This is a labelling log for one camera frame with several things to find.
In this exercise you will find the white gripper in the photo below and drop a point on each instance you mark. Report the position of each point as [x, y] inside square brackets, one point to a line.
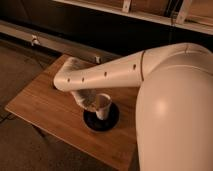
[85, 98]

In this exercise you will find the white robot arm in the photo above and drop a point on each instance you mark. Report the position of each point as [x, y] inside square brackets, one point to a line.
[174, 107]

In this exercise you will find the dark ceramic bowl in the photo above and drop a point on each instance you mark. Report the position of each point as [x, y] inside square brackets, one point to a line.
[94, 123]

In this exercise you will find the wooden board table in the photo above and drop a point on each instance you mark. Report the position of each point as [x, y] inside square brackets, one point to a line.
[57, 113]

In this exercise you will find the white rail bracket right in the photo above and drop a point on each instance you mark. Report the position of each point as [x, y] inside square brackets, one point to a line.
[97, 59]

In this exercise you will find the white rail bracket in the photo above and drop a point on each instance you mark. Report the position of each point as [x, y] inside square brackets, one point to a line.
[35, 40]
[97, 59]

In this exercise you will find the metal floor rail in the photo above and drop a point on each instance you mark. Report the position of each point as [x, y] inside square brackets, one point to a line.
[56, 43]

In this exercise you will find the white rail bracket left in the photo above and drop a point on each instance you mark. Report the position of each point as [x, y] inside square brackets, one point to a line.
[35, 40]

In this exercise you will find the white shelf frame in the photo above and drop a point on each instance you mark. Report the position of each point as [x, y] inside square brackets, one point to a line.
[194, 15]

